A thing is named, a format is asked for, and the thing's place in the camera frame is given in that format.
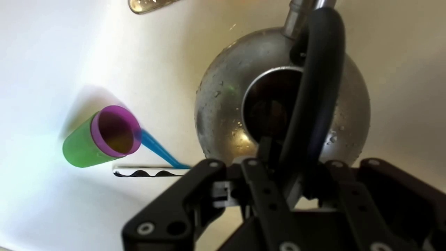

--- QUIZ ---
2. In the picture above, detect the blue plastic utensil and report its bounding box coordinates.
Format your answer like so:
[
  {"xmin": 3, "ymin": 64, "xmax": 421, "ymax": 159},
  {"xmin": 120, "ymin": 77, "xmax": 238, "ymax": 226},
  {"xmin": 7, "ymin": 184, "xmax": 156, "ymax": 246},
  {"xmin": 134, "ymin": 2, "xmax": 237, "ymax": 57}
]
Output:
[{"xmin": 134, "ymin": 128, "xmax": 192, "ymax": 170}]

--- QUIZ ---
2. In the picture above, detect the white enamel sink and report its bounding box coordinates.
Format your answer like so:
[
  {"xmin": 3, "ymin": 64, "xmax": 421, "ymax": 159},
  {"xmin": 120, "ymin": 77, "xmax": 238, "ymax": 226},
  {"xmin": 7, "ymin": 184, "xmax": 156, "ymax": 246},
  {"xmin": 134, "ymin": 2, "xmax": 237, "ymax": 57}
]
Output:
[{"xmin": 0, "ymin": 0, "xmax": 446, "ymax": 251}]

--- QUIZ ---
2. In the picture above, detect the white utensil with black stripes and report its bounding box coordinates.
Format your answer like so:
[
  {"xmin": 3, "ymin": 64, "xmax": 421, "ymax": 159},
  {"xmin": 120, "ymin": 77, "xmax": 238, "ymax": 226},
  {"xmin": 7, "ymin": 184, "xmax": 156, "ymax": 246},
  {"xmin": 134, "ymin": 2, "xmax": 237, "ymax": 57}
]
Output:
[{"xmin": 111, "ymin": 166, "xmax": 192, "ymax": 179}]

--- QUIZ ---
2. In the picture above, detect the green cup with purple rim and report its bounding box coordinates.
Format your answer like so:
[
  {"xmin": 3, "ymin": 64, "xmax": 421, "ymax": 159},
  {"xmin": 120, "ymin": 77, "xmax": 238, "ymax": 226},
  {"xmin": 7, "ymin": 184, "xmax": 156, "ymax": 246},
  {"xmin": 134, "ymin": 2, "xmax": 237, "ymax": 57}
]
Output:
[{"xmin": 61, "ymin": 105, "xmax": 144, "ymax": 169}]

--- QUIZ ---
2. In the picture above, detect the steel fork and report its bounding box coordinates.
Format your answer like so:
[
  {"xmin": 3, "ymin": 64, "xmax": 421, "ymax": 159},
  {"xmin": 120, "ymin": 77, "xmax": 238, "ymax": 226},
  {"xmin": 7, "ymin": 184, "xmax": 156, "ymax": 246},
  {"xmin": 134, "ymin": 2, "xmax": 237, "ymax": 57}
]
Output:
[{"xmin": 127, "ymin": 0, "xmax": 180, "ymax": 15}]

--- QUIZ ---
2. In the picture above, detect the steel kettle with black handle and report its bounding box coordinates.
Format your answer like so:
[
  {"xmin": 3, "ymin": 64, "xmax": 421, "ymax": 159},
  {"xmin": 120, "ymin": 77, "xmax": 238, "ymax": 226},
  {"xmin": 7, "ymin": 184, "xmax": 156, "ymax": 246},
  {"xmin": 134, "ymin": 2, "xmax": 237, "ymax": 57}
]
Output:
[{"xmin": 194, "ymin": 0, "xmax": 372, "ymax": 211}]

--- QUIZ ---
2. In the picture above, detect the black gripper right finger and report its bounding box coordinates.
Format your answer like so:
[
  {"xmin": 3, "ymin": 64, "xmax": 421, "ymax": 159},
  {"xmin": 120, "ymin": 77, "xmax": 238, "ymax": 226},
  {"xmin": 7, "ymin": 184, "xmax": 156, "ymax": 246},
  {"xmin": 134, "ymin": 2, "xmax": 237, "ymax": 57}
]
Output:
[{"xmin": 319, "ymin": 158, "xmax": 446, "ymax": 251}]

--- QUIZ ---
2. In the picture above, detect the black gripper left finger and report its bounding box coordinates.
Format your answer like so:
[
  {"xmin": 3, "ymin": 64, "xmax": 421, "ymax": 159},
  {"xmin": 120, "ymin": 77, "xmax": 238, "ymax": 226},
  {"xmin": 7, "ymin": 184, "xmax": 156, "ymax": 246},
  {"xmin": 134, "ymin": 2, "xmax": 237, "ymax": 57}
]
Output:
[{"xmin": 121, "ymin": 137, "xmax": 298, "ymax": 251}]

